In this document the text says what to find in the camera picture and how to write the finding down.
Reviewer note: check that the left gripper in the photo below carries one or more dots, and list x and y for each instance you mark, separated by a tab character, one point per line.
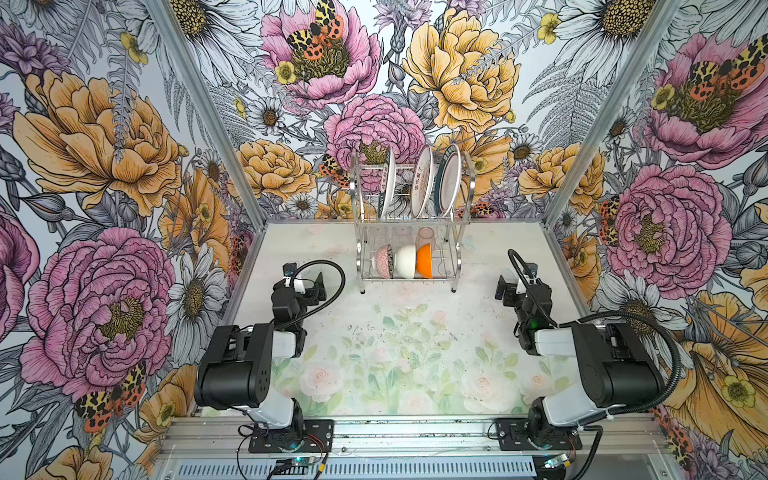
306	288

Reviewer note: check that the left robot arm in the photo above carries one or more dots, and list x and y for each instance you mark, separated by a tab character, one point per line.
236	368

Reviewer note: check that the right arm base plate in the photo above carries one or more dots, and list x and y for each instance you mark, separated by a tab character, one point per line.
519	434

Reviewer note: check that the red patterned plate middle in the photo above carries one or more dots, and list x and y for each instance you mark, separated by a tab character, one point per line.
422	182

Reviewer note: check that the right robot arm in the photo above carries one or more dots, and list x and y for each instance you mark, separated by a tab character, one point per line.
615	373

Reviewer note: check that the green circuit board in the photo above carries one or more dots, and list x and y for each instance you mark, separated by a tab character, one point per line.
297	463

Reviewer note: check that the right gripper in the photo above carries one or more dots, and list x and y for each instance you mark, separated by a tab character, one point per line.
516	293

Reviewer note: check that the chrome two-tier dish rack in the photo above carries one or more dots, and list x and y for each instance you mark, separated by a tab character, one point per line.
399	228

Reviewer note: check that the pink drinking glass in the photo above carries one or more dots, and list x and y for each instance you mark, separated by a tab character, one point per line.
425	236

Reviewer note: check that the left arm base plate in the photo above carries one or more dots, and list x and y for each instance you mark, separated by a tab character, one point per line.
312	436

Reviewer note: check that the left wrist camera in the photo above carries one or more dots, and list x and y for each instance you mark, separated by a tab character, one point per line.
288	270

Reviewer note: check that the aluminium front rail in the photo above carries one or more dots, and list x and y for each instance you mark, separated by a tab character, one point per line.
399	436

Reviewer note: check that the pink patterned bowl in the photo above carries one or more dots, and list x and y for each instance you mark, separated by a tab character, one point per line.
383	262

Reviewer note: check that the cream white bowl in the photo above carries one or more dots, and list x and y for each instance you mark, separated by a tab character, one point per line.
405	262

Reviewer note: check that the orange bowl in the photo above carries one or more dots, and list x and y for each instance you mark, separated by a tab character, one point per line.
424	262

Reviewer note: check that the white plate left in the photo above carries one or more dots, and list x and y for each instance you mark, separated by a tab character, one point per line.
390	182

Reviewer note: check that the green rimmed plate right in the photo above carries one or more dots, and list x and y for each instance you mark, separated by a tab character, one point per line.
448	181

